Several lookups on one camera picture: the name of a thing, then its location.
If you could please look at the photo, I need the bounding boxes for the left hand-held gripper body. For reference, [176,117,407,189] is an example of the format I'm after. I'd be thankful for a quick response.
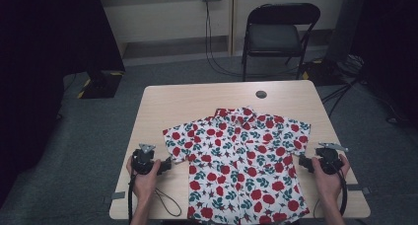
[130,143,163,177]

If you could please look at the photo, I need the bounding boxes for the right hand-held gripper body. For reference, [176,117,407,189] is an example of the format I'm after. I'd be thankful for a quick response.
[314,142,350,176]

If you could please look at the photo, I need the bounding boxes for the white shirt with red flowers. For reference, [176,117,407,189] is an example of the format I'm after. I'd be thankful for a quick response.
[162,106,312,225]

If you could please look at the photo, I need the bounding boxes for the person's left hand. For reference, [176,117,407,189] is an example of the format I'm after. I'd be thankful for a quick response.
[125,157,163,200]

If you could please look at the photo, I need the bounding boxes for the person's right hand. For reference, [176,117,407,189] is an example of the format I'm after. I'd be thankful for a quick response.
[311,153,351,200]

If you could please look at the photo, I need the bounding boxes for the black stand base yellow tape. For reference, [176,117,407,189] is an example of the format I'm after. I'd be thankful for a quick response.
[76,69,125,100]

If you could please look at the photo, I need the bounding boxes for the black floor box yellow tape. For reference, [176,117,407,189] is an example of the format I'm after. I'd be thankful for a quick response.
[300,58,347,87]

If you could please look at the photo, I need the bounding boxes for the black folding chair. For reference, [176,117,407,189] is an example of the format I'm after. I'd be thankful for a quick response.
[241,2,321,83]

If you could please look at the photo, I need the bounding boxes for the black curtain beside grey drape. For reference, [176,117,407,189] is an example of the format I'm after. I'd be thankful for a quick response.
[350,0,418,125]

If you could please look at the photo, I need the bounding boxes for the grey drape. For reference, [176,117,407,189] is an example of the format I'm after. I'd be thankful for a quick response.
[322,0,363,65]

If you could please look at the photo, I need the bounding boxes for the large black curtain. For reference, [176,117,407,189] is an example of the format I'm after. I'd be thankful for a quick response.
[0,0,126,207]

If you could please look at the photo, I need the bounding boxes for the right gripper thick black cable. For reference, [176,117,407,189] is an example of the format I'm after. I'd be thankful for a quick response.
[336,167,349,217]

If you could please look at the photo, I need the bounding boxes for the gripper thick black cable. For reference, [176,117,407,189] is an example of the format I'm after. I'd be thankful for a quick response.
[336,167,349,217]
[126,172,137,225]

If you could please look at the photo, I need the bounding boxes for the left gripper thick black cable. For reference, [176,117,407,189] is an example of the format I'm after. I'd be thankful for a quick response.
[126,172,137,225]

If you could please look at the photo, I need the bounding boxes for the left gripper thin black cord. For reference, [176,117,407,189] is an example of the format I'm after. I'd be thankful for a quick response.
[153,187,183,218]

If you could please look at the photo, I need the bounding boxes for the gripper thin black cord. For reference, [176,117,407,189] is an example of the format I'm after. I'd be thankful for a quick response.
[153,187,183,218]
[313,198,324,220]

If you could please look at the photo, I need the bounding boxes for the right gripper thin black cord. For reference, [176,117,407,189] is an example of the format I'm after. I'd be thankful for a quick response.
[313,198,324,220]

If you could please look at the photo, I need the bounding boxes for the bundle of black floor cables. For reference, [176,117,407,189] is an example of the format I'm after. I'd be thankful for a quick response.
[320,53,368,118]

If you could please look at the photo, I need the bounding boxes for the black cable from wall socket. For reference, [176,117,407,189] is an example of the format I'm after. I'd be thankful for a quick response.
[203,0,301,79]

